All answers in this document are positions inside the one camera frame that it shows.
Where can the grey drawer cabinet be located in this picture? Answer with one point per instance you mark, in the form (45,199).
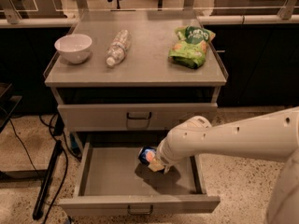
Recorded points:
(145,76)

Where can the grey top drawer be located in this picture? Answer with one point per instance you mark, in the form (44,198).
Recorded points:
(130,117)

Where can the blue pepsi can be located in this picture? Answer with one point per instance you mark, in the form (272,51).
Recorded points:
(146,155)

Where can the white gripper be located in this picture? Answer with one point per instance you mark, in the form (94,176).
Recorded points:
(163,157)

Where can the dark side table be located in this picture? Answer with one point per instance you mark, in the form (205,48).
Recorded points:
(8,103)

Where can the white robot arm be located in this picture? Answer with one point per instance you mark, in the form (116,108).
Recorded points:
(273,137)

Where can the clear plastic water bottle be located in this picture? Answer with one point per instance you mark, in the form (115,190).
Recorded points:
(118,49)

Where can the open grey middle drawer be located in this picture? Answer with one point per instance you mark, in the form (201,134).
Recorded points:
(112,181)

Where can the green chip bag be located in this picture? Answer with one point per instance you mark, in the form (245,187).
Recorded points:
(190,50)

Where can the black floor stand bar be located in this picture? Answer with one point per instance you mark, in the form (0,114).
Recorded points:
(38,213)

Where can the white ceramic bowl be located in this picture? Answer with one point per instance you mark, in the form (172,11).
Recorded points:
(75,48)

